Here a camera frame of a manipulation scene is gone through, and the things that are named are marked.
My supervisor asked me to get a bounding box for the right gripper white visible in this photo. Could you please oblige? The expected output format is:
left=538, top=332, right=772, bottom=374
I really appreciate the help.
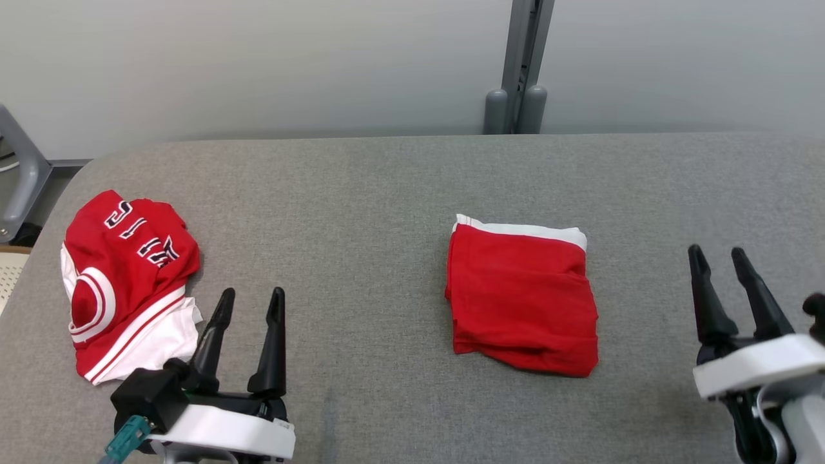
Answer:
left=687, top=244, right=825, bottom=400

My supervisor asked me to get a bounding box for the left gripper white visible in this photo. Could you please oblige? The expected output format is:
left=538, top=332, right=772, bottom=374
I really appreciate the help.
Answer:
left=147, top=287, right=297, bottom=461

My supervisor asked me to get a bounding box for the red lettered sports jersey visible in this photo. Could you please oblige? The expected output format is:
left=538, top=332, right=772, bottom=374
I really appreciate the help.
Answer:
left=60, top=189, right=204, bottom=386

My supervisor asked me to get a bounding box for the red shorts white trim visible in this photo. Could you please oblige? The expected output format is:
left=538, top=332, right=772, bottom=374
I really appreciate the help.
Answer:
left=443, top=214, right=600, bottom=378

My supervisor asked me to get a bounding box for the black caster wheel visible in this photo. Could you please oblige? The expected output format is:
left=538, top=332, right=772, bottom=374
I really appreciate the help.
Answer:
left=12, top=222, right=43, bottom=247

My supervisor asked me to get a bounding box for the grey angled partition leg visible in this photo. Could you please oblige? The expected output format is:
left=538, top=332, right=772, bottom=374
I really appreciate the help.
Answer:
left=0, top=103, right=53, bottom=244

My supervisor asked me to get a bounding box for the left camera cable teal connector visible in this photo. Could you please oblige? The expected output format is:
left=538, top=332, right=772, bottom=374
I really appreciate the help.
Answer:
left=97, top=414, right=153, bottom=464

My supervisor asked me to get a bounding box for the grey rounded post foot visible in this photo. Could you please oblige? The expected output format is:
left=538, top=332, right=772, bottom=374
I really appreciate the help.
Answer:
left=483, top=89, right=510, bottom=135
left=519, top=85, right=548, bottom=135

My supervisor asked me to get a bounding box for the grey partition post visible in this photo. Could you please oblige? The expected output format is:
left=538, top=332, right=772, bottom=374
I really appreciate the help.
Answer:
left=501, top=0, right=556, bottom=135

